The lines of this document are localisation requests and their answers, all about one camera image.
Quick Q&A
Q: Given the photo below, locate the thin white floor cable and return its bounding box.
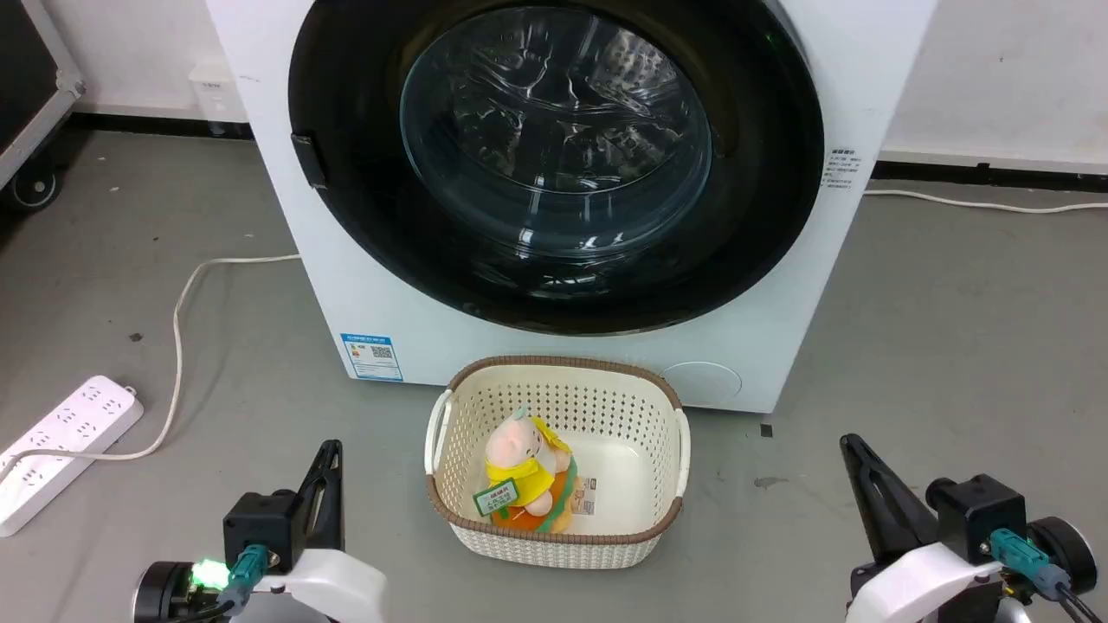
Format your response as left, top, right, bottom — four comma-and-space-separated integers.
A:
863, 189, 1108, 214

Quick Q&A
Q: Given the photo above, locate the teal cable connector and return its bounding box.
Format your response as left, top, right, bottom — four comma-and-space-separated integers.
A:
989, 529, 1073, 601
216, 543, 271, 608

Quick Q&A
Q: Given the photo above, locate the cream perforated laundry basket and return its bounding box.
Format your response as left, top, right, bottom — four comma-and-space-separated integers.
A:
423, 355, 691, 570

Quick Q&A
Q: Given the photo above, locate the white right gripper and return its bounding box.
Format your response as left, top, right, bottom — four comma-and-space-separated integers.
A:
839, 434, 1009, 623

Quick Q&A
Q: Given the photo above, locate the white power cable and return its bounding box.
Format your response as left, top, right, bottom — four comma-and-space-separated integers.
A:
0, 254, 302, 482

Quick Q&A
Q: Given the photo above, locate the teal right cable connector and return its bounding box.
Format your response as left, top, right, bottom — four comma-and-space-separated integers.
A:
989, 529, 1073, 601

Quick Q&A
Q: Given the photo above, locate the small text warning sticker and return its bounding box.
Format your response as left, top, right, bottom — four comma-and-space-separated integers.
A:
822, 147, 864, 193

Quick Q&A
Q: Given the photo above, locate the black door handle latch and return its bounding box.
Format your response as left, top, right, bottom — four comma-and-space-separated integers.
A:
291, 132, 330, 190

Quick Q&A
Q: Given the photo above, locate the pink plush doll yellow coat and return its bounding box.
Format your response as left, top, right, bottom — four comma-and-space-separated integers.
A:
481, 408, 578, 535

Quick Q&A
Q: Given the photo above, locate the green white hang tag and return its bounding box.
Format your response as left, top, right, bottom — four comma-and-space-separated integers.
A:
473, 478, 520, 517

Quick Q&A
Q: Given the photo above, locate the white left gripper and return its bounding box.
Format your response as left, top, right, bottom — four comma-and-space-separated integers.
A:
253, 440, 387, 623

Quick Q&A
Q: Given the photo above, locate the black flight case with caster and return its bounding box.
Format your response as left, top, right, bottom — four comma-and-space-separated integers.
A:
0, 0, 87, 212

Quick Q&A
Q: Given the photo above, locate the round black glass washer door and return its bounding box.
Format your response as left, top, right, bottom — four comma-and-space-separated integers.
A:
287, 0, 826, 337

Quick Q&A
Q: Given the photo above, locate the teal left cable connector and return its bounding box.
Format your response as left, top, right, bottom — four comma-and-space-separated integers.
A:
216, 543, 271, 608

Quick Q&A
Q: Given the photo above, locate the white wall socket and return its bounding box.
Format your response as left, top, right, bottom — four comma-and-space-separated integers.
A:
189, 64, 236, 124

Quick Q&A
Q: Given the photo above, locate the blue energy label sticker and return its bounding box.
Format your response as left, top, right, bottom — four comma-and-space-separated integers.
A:
340, 332, 404, 382

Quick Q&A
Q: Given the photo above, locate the white power strip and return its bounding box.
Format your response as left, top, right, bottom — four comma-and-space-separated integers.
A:
0, 375, 145, 538

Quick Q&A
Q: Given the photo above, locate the round white filter cover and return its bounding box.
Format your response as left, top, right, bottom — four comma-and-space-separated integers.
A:
661, 361, 744, 402

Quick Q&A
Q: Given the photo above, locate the white front-load washing machine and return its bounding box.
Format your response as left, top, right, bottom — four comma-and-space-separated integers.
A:
204, 0, 939, 414

